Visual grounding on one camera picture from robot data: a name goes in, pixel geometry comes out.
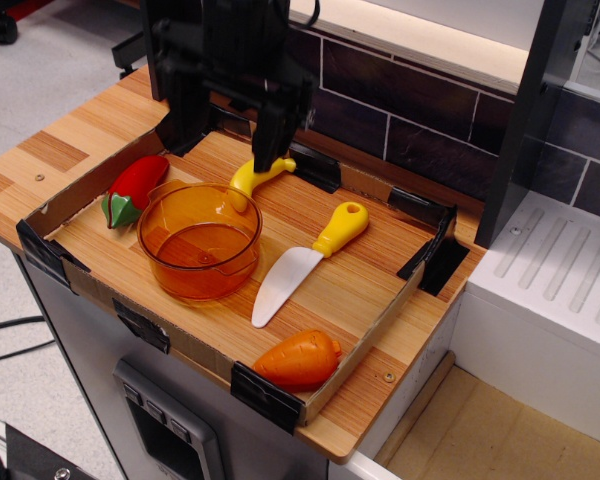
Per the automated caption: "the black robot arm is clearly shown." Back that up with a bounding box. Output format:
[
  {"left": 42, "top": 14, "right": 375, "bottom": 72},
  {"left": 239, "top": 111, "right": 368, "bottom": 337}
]
[{"left": 141, "top": 1, "right": 316, "bottom": 173}]

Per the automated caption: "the black vertical post left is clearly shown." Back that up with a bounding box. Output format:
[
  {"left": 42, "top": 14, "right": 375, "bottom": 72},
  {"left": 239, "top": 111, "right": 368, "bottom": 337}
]
[{"left": 139, "top": 0, "right": 202, "bottom": 101}]

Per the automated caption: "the orange toy carrot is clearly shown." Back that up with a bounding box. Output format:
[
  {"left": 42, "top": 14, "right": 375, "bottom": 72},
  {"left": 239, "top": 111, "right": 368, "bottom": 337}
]
[{"left": 252, "top": 330, "right": 342, "bottom": 392}]

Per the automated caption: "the orange transparent plastic pot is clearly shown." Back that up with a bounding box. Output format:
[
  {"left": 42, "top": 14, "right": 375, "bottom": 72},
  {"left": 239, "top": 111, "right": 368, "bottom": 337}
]
[{"left": 137, "top": 180, "right": 263, "bottom": 302}]

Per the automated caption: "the black vertical post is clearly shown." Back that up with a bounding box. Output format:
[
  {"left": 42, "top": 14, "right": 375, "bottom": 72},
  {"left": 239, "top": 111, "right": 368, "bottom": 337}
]
[
  {"left": 139, "top": 0, "right": 202, "bottom": 101},
  {"left": 475, "top": 0, "right": 599, "bottom": 248}
]

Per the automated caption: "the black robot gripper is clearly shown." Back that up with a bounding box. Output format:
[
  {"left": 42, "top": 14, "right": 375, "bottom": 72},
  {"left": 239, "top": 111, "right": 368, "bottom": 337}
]
[{"left": 153, "top": 19, "right": 315, "bottom": 173}]

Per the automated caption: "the cardboard fence with black tape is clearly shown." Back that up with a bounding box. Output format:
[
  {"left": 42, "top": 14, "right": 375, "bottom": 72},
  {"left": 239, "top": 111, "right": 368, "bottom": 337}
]
[{"left": 15, "top": 92, "right": 471, "bottom": 435}]

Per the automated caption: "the white toy sink drainboard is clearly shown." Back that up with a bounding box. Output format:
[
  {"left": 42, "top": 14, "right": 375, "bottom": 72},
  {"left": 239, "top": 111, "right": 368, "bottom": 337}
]
[{"left": 468, "top": 192, "right": 600, "bottom": 357}]

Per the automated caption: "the black vertical post right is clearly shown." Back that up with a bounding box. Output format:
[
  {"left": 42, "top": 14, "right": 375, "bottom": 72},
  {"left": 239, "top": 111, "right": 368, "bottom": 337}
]
[{"left": 475, "top": 0, "right": 599, "bottom": 248}]

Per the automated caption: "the grey toy oven front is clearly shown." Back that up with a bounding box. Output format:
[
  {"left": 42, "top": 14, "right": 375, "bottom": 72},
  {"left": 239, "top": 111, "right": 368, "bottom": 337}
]
[{"left": 113, "top": 360, "right": 225, "bottom": 479}]

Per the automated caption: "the red toy chili pepper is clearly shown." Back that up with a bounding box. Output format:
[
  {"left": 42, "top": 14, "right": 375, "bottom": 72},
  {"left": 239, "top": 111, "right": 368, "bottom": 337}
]
[{"left": 101, "top": 155, "right": 170, "bottom": 229}]

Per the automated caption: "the yellow handled toy knife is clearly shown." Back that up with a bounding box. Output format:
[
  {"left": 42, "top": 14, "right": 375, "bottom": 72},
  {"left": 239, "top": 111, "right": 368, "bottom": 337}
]
[{"left": 251, "top": 202, "right": 370, "bottom": 328}]

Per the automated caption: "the yellow toy banana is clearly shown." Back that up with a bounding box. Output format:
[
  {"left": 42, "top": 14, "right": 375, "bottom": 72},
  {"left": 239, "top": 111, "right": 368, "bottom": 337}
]
[{"left": 228, "top": 158, "right": 296, "bottom": 213}]

